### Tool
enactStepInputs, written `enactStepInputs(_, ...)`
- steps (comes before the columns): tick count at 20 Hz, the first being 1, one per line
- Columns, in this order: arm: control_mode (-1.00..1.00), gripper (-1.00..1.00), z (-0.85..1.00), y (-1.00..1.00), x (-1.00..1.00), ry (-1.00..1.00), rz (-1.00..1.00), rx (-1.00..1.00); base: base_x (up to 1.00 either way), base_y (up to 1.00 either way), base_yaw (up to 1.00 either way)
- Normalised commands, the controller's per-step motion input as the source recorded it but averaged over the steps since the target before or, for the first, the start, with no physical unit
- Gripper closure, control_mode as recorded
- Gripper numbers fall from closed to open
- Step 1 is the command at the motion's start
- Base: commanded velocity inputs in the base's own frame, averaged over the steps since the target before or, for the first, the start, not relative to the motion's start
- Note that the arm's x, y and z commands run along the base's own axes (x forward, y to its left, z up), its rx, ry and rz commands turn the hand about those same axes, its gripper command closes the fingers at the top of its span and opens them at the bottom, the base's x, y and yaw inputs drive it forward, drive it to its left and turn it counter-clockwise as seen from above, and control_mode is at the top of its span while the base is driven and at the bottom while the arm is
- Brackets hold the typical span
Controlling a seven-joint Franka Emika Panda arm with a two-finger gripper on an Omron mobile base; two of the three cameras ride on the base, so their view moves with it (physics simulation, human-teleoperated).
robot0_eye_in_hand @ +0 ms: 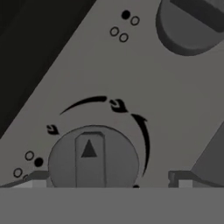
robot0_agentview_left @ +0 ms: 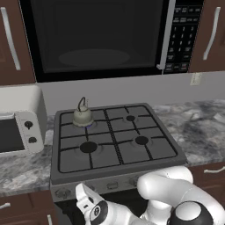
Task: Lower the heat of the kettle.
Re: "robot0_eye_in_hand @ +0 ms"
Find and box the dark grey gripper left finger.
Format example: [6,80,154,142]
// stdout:
[0,170,55,189]

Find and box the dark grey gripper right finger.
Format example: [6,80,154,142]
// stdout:
[168,170,224,189]

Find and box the grey round stove knob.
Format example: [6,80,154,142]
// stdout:
[155,0,224,57]
[47,124,141,189]

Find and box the grey stove control panel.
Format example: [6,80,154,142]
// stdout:
[0,0,224,189]

